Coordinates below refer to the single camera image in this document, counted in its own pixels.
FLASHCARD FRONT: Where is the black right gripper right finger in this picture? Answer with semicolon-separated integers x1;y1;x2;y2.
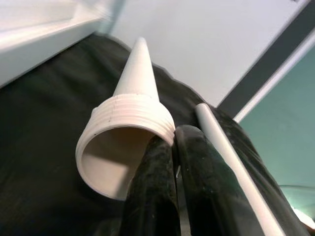
174;124;261;236

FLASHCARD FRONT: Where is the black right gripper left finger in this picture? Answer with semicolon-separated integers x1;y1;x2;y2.
123;135;182;236

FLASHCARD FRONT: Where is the white plastic table leg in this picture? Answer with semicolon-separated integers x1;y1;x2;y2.
75;36;176;201
195;103;287;236

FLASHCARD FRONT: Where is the white plastic children table top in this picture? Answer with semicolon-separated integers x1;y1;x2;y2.
0;0;111;89

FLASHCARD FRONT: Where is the white plastic shell chair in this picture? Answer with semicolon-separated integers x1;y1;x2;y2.
291;207;315;233

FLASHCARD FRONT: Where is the black plastic sheet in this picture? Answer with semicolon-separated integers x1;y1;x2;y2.
0;34;315;236

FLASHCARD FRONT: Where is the large white board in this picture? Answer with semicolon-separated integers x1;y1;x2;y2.
108;0;306;109

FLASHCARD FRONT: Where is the dark grey post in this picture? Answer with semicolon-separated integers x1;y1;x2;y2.
216;9;315;121

